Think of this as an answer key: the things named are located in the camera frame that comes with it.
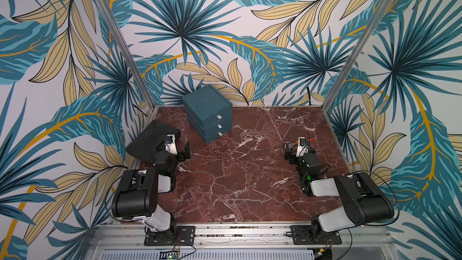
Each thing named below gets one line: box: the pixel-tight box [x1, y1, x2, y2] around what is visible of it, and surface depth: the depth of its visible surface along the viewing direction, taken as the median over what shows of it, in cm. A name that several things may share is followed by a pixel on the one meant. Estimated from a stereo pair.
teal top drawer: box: [185, 103, 233, 130], surface depth 92 cm
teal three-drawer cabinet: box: [181, 84, 233, 144], surface depth 94 cm
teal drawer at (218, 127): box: [202, 115, 233, 138], surface depth 97 cm
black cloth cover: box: [125, 119, 181, 161], surface depth 98 cm
